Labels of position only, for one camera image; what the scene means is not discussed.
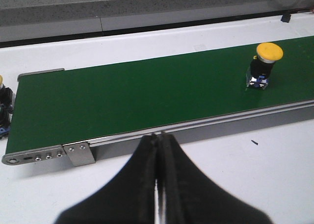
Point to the aluminium conveyor side rail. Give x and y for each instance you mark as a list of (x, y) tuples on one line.
[(256, 116)]

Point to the far left steel end plate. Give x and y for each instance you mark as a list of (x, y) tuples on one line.
[(39, 72)]

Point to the steel conveyor bracket left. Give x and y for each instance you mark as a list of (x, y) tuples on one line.
[(79, 153)]

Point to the black sensor block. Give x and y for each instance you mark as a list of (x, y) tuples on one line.
[(286, 18)]

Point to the left grey stone slab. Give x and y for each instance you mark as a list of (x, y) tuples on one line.
[(19, 12)]

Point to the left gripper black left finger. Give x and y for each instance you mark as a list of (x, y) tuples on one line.
[(129, 198)]

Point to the yellow mushroom push button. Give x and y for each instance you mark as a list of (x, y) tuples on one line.
[(7, 98), (258, 73)]

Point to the green conveyor belt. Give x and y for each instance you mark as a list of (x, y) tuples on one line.
[(77, 105)]

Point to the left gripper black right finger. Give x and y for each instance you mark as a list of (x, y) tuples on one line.
[(188, 196)]

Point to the steel conveyor end plate left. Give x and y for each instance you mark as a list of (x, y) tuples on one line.
[(33, 155)]

